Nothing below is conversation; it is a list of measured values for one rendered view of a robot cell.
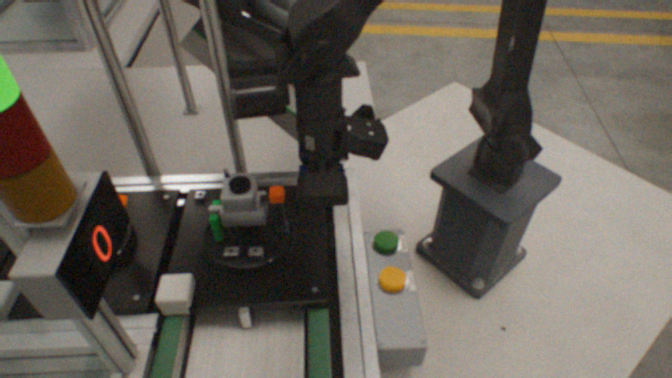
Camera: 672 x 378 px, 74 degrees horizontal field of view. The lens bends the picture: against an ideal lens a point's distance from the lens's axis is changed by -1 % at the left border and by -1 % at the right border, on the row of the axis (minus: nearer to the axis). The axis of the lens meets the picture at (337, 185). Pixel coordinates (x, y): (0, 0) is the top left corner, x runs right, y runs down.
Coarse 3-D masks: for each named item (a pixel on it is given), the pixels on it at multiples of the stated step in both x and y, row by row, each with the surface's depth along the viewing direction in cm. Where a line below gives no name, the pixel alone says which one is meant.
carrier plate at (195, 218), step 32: (192, 192) 79; (288, 192) 79; (192, 224) 74; (320, 224) 74; (192, 256) 70; (288, 256) 70; (320, 256) 70; (224, 288) 65; (256, 288) 65; (288, 288) 65; (320, 288) 65
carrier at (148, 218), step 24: (120, 192) 79; (144, 192) 79; (168, 192) 79; (144, 216) 75; (168, 216) 75; (144, 240) 72; (168, 240) 73; (120, 264) 68; (144, 264) 68; (120, 288) 65; (144, 288) 65; (120, 312) 63; (144, 312) 63
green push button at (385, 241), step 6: (378, 234) 72; (384, 234) 72; (390, 234) 72; (378, 240) 72; (384, 240) 72; (390, 240) 72; (396, 240) 72; (378, 246) 71; (384, 246) 71; (390, 246) 71; (396, 246) 71; (384, 252) 71; (390, 252) 71
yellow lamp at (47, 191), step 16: (48, 160) 34; (16, 176) 33; (32, 176) 33; (48, 176) 35; (64, 176) 36; (0, 192) 34; (16, 192) 34; (32, 192) 34; (48, 192) 35; (64, 192) 36; (16, 208) 35; (32, 208) 35; (48, 208) 36; (64, 208) 37
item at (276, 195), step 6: (276, 186) 65; (282, 186) 66; (270, 192) 65; (276, 192) 65; (282, 192) 65; (264, 198) 66; (270, 198) 65; (276, 198) 65; (282, 198) 65; (276, 204) 66; (282, 204) 67; (276, 210) 67; (282, 210) 67; (276, 216) 68; (282, 216) 68; (282, 222) 69
